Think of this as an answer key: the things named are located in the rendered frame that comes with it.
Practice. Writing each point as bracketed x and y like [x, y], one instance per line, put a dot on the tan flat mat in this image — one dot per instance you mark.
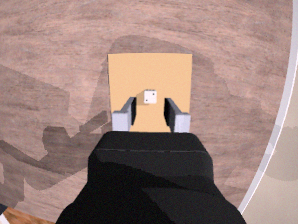
[168, 73]

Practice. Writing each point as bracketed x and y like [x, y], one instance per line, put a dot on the white die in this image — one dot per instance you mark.
[150, 96]

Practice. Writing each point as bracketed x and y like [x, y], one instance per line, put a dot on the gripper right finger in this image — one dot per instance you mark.
[175, 119]

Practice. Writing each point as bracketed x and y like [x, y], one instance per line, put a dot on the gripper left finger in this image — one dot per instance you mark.
[124, 118]

